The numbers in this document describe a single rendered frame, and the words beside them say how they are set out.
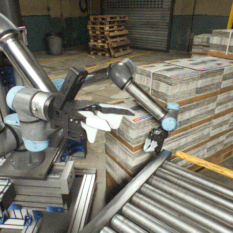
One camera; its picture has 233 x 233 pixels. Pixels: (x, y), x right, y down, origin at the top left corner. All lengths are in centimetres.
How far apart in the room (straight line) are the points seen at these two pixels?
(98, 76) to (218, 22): 719
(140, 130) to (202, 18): 730
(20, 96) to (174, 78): 105
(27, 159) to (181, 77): 104
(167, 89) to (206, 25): 703
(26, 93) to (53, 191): 59
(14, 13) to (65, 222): 124
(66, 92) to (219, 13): 796
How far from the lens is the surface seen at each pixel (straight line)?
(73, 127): 52
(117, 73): 119
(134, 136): 138
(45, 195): 113
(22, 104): 62
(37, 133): 66
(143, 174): 99
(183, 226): 84
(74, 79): 49
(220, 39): 226
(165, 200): 90
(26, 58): 79
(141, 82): 167
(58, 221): 160
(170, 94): 148
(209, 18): 841
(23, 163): 103
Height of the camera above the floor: 144
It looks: 27 degrees down
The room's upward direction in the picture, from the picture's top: straight up
